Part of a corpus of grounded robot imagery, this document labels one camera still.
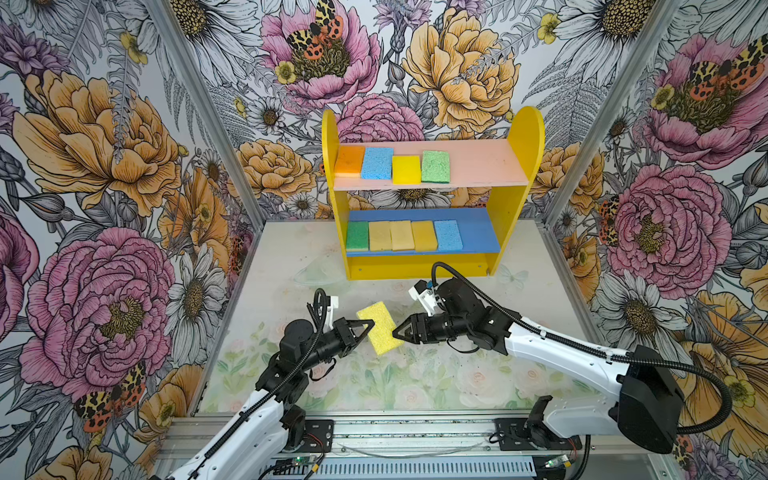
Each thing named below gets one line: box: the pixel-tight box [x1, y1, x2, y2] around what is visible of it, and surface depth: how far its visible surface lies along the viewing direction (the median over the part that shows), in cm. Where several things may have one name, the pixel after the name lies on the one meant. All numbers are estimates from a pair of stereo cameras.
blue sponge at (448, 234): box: [434, 220, 463, 251], surface depth 99 cm
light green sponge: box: [421, 150, 450, 184], surface depth 77 cm
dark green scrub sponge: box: [346, 221, 369, 252], surface depth 98 cm
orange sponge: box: [335, 146, 365, 178], surface depth 79 cm
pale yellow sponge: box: [369, 221, 393, 252], surface depth 98 cm
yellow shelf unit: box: [321, 106, 546, 281], surface depth 85 cm
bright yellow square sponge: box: [392, 155, 422, 185], surface depth 76 cm
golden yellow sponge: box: [411, 220, 438, 252], surface depth 99 cm
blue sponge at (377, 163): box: [361, 147, 395, 180], surface depth 79 cm
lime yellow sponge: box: [356, 301, 404, 356], surface depth 75 cm
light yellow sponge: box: [389, 220, 415, 251], surface depth 99 cm
